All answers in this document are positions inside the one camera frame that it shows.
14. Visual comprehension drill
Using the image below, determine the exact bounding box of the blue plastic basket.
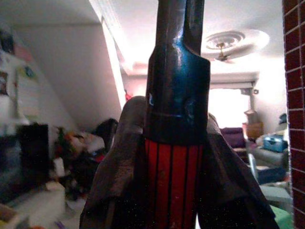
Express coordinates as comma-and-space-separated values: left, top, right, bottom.
263, 135, 289, 151

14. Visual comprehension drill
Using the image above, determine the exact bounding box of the wooden cabinet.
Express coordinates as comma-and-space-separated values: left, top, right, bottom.
242, 110, 264, 139

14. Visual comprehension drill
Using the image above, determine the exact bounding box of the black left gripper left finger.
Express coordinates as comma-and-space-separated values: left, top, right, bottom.
80, 95, 149, 229

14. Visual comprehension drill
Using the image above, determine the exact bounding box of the grey armchair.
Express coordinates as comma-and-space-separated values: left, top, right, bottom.
247, 142, 291, 185

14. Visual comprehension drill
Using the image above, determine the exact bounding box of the purple sofa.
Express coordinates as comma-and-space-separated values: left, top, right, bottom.
220, 127, 246, 149

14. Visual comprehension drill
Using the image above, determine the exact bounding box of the red handled olive dustpan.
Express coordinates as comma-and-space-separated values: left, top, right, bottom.
142, 0, 212, 229

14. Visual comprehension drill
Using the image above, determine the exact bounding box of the ceiling fan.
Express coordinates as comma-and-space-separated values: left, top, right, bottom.
213, 42, 237, 64

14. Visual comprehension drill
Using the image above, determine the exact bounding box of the black television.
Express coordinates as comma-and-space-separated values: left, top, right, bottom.
0, 123, 50, 204

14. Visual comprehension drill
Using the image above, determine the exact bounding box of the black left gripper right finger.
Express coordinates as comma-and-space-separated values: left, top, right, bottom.
197, 114, 280, 229

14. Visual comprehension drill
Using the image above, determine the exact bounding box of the green plastic stool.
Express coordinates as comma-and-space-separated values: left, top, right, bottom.
268, 204, 295, 229

